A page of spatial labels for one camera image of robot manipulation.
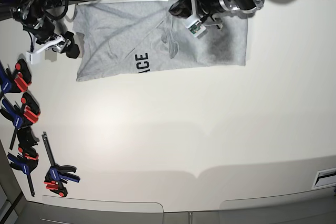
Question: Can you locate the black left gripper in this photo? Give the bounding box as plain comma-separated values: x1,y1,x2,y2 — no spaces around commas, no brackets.
169,0,199,19

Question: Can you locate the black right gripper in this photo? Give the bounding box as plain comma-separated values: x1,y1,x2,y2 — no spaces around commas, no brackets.
52,31,80,59

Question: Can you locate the grey T-shirt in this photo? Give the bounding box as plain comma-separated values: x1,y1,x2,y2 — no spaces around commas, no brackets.
73,0,248,82

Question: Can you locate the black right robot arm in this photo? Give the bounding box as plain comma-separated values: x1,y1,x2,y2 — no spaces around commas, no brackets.
10,0,80,59

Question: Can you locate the blue red bar clamp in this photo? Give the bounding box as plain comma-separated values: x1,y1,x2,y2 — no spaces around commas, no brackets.
7,127,39,197
41,132,80,197
1,59,32,99
1,92,40,150

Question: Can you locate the white label plate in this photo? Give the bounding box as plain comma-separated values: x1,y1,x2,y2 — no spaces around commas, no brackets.
312,168,335,189

